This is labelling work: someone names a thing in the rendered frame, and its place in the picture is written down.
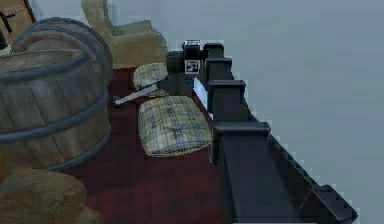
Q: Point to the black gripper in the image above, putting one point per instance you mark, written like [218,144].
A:
[175,63]

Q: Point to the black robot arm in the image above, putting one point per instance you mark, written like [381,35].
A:
[253,173]

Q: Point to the small plaid pillow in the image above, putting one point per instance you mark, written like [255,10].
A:
[150,75]

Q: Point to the large plaid pillow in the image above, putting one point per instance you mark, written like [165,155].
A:
[173,126]

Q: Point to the beige armchair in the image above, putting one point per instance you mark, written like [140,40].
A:
[133,43]

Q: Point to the wooden barrel with grey hoops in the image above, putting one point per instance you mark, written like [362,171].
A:
[66,36]
[50,110]

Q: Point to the dark red bed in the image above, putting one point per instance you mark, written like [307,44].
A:
[150,190]

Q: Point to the brown wooden door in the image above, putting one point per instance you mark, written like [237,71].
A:
[18,15]

